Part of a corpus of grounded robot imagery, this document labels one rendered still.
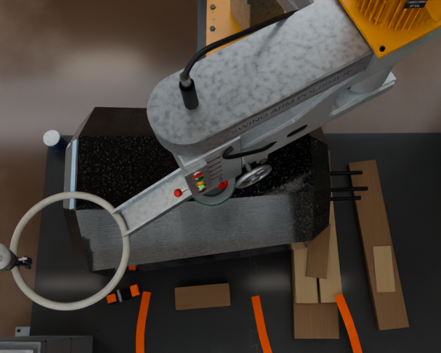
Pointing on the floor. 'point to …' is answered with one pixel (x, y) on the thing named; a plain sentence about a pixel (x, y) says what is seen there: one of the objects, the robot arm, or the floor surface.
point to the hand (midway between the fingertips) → (22, 266)
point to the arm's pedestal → (42, 342)
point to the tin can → (55, 141)
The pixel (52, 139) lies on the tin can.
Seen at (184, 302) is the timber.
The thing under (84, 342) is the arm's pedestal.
